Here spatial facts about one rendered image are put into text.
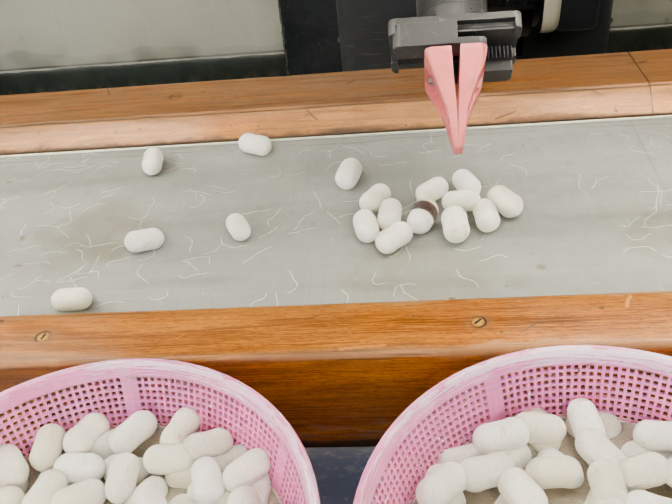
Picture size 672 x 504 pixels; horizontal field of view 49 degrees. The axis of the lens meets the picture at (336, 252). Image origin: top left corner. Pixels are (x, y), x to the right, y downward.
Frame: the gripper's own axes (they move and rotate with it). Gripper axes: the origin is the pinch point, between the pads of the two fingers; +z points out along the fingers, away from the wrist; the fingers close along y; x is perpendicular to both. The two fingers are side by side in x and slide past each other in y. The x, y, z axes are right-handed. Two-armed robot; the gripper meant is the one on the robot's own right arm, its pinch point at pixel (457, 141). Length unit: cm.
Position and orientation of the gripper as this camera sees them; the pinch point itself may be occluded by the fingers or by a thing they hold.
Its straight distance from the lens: 59.2
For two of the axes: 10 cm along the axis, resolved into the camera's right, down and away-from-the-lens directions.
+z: 0.0, 9.7, -2.5
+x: 1.2, 2.4, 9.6
